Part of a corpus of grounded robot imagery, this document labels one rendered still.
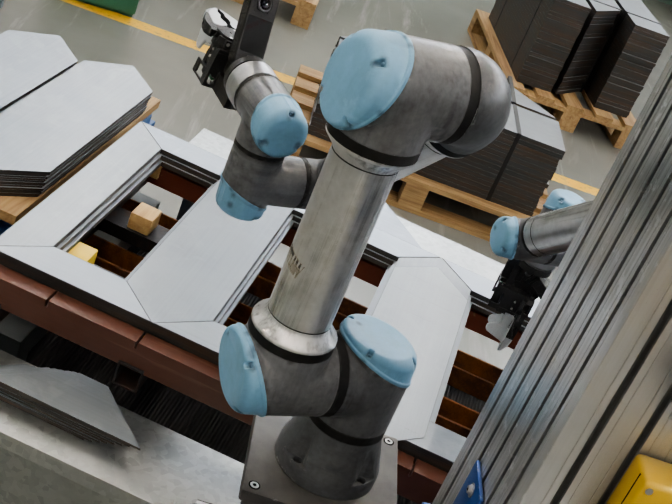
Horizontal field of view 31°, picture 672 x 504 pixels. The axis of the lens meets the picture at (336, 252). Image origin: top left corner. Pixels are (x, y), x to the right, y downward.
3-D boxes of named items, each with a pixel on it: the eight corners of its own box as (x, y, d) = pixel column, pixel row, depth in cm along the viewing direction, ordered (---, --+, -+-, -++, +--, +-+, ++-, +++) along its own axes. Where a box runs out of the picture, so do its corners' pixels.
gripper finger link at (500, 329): (477, 339, 247) (496, 303, 243) (504, 351, 247) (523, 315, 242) (475, 346, 244) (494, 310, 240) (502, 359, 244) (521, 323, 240)
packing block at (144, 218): (137, 216, 264) (142, 201, 262) (157, 226, 264) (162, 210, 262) (126, 227, 258) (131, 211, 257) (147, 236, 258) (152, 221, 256)
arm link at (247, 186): (291, 229, 175) (316, 165, 170) (220, 221, 169) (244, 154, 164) (273, 200, 180) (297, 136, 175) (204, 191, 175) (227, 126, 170)
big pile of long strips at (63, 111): (23, 38, 316) (29, 17, 313) (161, 100, 314) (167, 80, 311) (-158, 135, 246) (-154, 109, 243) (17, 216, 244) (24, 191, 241)
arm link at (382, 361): (403, 440, 166) (441, 364, 160) (317, 439, 160) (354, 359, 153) (369, 383, 175) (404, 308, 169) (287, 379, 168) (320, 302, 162)
